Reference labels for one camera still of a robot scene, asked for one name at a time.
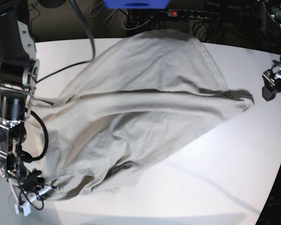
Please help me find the beige t-shirt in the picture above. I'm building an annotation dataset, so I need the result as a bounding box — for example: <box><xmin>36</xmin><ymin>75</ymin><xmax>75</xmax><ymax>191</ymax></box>
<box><xmin>32</xmin><ymin>30</ymin><xmax>254</xmax><ymax>201</ymax></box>

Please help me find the black power strip red switch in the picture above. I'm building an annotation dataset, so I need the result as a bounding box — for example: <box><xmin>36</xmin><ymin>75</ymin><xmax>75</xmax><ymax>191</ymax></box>
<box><xmin>167</xmin><ymin>9</ymin><xmax>220</xmax><ymax>21</ymax></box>

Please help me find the blue box top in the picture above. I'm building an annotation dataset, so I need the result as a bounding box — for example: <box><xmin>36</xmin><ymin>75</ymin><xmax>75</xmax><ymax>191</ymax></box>
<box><xmin>104</xmin><ymin>0</ymin><xmax>170</xmax><ymax>9</ymax></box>

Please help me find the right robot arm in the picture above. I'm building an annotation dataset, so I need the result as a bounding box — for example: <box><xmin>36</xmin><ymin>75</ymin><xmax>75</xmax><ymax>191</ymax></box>
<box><xmin>0</xmin><ymin>0</ymin><xmax>52</xmax><ymax>216</ymax></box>

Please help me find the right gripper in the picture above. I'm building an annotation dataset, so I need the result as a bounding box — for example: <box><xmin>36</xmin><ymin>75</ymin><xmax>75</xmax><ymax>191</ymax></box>
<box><xmin>8</xmin><ymin>170</ymin><xmax>55</xmax><ymax>217</ymax></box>

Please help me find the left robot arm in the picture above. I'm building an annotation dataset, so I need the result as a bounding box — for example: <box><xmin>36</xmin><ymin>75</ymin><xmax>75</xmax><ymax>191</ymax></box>
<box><xmin>262</xmin><ymin>0</ymin><xmax>281</xmax><ymax>101</ymax></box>

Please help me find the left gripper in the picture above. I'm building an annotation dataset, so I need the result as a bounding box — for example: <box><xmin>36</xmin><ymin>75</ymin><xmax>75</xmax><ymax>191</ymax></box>
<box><xmin>262</xmin><ymin>60</ymin><xmax>281</xmax><ymax>101</ymax></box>

